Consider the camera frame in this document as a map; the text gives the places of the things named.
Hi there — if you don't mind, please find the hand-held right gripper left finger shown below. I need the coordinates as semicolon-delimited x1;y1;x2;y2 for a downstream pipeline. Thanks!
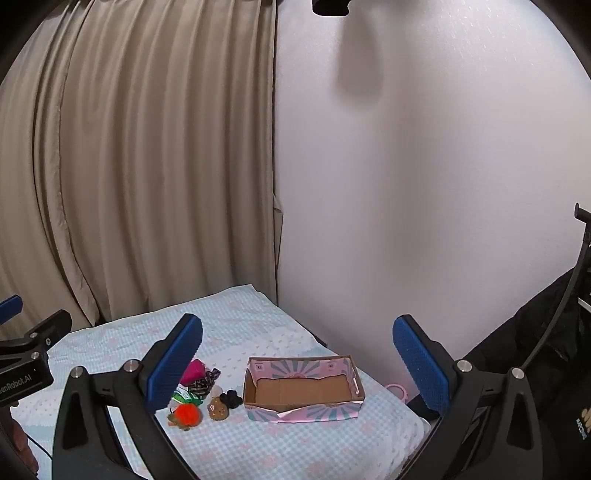
53;314;204;480

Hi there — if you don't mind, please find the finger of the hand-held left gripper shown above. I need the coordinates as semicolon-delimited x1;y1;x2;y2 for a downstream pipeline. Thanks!
0;295;24;326
0;309;73;358

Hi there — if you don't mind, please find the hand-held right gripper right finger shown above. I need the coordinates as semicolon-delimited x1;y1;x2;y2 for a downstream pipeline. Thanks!
392;315;543;480

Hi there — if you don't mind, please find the pink pouch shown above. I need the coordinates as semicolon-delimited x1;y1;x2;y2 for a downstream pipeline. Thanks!
180;359;208;386

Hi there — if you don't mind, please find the green packet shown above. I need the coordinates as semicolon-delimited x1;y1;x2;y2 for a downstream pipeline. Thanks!
173;387;204;407

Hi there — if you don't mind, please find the dark patterned cloth scrunchie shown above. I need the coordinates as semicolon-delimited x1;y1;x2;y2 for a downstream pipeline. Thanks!
188;368;221;398

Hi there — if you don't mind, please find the orange pompom plush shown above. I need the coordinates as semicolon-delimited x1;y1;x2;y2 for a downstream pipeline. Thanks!
167;402;206;431

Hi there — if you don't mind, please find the pink printed cardboard box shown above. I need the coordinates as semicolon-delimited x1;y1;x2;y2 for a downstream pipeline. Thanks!
242;354;366;424

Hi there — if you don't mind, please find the person's left hand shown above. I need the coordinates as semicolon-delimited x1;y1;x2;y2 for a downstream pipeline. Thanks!
8;406;38;475

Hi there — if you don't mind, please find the light blue checked blanket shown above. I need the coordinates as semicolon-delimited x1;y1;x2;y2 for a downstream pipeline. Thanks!
9;284;432;480

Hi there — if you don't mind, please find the beige curtain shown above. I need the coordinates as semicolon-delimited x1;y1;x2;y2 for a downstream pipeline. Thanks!
0;0;284;329

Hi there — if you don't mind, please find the black overhead fixture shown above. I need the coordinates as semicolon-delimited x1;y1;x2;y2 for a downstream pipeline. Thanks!
311;0;352;16

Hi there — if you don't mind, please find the thin black cable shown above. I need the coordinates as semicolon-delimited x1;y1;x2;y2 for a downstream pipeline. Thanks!
27;435;52;460

